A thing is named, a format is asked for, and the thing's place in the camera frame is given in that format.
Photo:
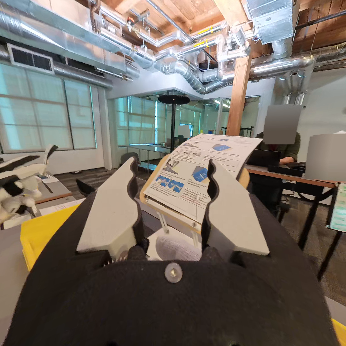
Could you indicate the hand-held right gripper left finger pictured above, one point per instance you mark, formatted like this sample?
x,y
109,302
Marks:
x,y
111,216

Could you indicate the glass desk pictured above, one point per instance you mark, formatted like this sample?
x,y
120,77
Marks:
x,y
143,148

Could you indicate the printed instruction sheet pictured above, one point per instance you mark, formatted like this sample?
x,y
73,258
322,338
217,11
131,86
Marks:
x,y
184,178

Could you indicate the black laptop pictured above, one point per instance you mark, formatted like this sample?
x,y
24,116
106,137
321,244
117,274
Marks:
x,y
262,158

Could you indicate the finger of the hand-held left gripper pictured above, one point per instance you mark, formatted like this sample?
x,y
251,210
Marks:
x,y
32,165
19,192

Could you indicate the yellow plastic bin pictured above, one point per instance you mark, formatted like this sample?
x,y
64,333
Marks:
x,y
48,232
339,332

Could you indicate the black floor lamp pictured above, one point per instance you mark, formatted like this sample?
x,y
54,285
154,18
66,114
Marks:
x,y
173,124

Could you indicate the person's left hand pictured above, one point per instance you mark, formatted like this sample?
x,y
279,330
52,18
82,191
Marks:
x,y
13,213

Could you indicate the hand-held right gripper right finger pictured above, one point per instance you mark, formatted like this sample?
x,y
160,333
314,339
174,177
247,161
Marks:
x,y
238,221

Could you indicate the wooden document stand white base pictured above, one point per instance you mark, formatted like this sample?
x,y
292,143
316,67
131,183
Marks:
x,y
173,246

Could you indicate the background wooden desk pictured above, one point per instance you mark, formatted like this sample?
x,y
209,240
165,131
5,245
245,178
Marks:
x,y
303,181

